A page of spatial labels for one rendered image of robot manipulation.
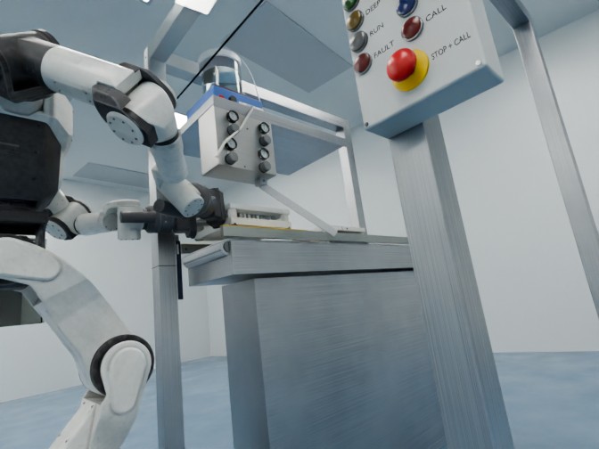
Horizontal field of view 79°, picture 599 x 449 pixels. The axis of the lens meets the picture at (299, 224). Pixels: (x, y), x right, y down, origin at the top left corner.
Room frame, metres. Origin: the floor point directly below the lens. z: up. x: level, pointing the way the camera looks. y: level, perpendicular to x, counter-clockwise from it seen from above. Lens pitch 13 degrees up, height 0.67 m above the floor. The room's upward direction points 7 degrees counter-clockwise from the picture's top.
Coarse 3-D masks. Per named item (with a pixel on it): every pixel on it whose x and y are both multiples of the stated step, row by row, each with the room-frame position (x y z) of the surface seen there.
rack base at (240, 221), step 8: (232, 216) 1.07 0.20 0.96; (240, 224) 1.10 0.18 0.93; (248, 224) 1.11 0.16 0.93; (256, 224) 1.13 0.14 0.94; (264, 224) 1.16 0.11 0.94; (272, 224) 1.18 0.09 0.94; (280, 224) 1.20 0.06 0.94; (288, 224) 1.23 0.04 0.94; (200, 232) 1.22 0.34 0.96; (208, 232) 1.17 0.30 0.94; (216, 232) 1.15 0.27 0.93; (208, 240) 1.26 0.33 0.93; (216, 240) 1.28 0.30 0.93
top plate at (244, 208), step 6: (228, 204) 1.07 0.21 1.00; (234, 204) 1.08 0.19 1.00; (240, 204) 1.10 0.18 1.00; (246, 204) 1.11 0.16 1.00; (240, 210) 1.11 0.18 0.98; (246, 210) 1.12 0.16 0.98; (252, 210) 1.13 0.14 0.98; (258, 210) 1.15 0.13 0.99; (264, 210) 1.16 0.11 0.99; (270, 210) 1.18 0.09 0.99; (276, 210) 1.20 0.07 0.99; (282, 210) 1.21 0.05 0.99; (288, 210) 1.23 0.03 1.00; (276, 216) 1.25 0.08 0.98
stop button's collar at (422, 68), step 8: (416, 56) 0.40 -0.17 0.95; (424, 56) 0.40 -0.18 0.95; (432, 56) 0.39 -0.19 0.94; (416, 64) 0.41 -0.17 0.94; (424, 64) 0.40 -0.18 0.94; (416, 72) 0.41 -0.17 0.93; (424, 72) 0.40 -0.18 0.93; (408, 80) 0.42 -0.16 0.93; (416, 80) 0.41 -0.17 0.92; (400, 88) 0.43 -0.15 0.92; (408, 88) 0.42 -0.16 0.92
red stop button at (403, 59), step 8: (408, 48) 0.39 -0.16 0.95; (392, 56) 0.40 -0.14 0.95; (400, 56) 0.39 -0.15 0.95; (408, 56) 0.39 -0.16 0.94; (392, 64) 0.40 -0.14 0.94; (400, 64) 0.39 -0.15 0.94; (408, 64) 0.39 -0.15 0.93; (392, 72) 0.40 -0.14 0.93; (400, 72) 0.40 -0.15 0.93; (408, 72) 0.39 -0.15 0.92; (392, 80) 0.41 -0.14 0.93; (400, 80) 0.40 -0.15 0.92
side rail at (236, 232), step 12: (228, 228) 1.04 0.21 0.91; (240, 228) 1.07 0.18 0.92; (252, 228) 1.10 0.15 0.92; (264, 228) 1.13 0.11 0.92; (300, 240) 1.25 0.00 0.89; (312, 240) 1.28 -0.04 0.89; (324, 240) 1.32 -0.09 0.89; (336, 240) 1.36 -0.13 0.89; (348, 240) 1.41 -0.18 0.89; (360, 240) 1.46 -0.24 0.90; (372, 240) 1.52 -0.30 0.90; (384, 240) 1.58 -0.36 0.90; (396, 240) 1.64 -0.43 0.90
